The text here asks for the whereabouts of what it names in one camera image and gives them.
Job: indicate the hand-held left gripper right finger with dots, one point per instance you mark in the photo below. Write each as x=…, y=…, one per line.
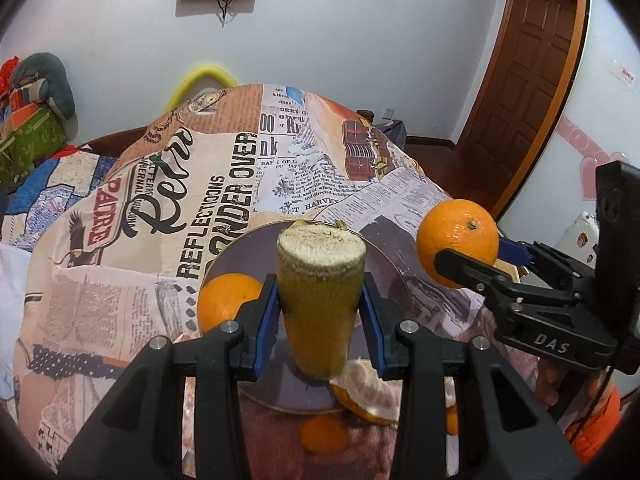
x=372, y=327

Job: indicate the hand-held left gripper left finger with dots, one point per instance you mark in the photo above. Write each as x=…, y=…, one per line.
x=266, y=326

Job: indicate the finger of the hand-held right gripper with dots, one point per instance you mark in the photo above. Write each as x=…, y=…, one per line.
x=470, y=267
x=515, y=251

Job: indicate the grey round plate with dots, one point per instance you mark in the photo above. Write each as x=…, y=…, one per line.
x=390, y=290

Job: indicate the whole orange with stem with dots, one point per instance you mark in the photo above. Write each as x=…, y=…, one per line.
x=450, y=230

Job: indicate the yellow-green cut cylinder piece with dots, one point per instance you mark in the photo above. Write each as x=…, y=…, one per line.
x=320, y=300

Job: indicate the person's right hand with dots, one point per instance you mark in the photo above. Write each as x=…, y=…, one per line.
x=550, y=380

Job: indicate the white printed bag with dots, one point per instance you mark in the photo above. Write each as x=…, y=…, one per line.
x=580, y=237

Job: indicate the large orange peel piece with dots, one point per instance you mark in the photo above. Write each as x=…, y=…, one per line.
x=367, y=400

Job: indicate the small orange peel piece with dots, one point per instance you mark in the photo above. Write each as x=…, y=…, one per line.
x=324, y=434

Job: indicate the dark bag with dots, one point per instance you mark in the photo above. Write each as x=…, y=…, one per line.
x=392, y=132

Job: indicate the newspaper print tablecloth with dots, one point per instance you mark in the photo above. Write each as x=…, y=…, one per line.
x=200, y=185

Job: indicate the brown wooden door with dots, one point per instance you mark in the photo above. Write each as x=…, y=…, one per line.
x=525, y=85

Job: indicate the blue patterned quilt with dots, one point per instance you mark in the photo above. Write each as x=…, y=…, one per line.
x=55, y=180

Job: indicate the yellow foam hoop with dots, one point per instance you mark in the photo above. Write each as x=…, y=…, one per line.
x=200, y=72

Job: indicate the grey plush toy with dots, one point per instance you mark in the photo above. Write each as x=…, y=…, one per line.
x=45, y=80

